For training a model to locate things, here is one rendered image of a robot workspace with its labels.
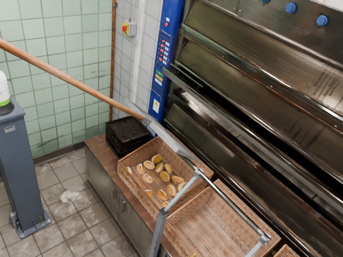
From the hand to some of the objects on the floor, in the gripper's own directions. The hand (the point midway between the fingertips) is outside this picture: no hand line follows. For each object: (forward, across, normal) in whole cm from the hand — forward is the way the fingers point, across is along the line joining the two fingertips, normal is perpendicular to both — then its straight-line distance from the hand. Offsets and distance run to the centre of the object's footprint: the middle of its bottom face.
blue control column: (-43, +7, -292) cm, 295 cm away
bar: (+33, +100, -183) cm, 211 cm away
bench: (+51, +86, -199) cm, 222 cm away
